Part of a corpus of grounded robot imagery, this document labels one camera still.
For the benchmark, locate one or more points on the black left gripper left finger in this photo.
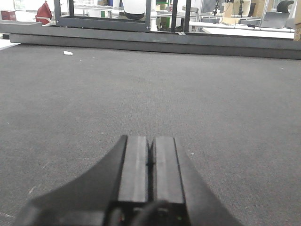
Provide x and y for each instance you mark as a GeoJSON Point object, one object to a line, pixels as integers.
{"type": "Point", "coordinates": [118, 180]}

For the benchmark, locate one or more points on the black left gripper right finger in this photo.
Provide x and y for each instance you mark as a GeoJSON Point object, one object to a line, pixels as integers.
{"type": "Point", "coordinates": [176, 180]}

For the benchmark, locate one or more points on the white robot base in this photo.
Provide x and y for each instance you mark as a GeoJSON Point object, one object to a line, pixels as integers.
{"type": "Point", "coordinates": [140, 15]}

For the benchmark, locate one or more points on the white paper scrap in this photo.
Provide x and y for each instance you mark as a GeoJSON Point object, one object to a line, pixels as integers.
{"type": "Point", "coordinates": [67, 53]}

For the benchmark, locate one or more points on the white table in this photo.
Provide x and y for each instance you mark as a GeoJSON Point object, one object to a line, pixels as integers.
{"type": "Point", "coordinates": [243, 30]}

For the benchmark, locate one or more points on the long dark grey platform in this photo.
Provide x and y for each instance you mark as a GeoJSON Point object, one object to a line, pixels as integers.
{"type": "Point", "coordinates": [33, 33]}

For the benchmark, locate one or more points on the red fabric bag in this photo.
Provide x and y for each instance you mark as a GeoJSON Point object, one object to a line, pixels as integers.
{"type": "Point", "coordinates": [44, 14]}

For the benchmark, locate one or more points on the red box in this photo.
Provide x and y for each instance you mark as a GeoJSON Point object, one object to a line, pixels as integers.
{"type": "Point", "coordinates": [8, 15]}

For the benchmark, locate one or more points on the black metal frame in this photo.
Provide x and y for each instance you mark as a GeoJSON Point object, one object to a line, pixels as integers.
{"type": "Point", "coordinates": [86, 22]}

